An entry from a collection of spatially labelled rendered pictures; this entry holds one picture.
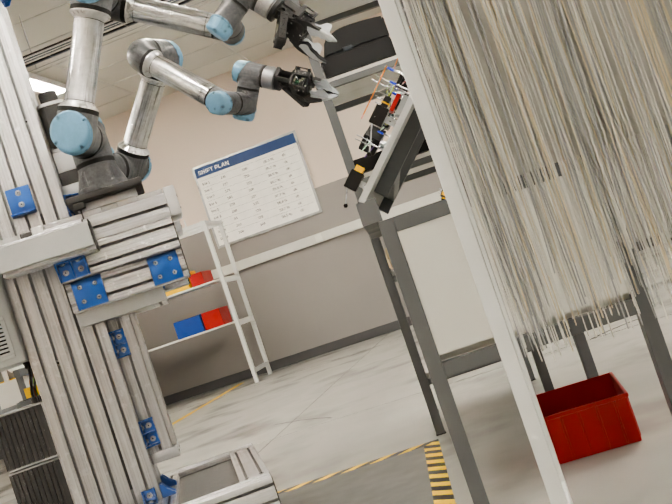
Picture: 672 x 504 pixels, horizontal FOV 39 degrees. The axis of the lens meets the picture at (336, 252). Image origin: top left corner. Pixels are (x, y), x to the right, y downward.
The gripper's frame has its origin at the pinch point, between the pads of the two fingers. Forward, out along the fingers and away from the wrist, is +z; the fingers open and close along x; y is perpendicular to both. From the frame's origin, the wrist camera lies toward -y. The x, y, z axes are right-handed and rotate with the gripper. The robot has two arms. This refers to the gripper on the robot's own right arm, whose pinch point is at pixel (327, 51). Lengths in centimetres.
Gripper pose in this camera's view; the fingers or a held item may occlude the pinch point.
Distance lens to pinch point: 278.3
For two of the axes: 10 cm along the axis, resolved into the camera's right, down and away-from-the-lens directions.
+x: -3.2, 5.2, 7.9
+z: 8.2, 5.7, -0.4
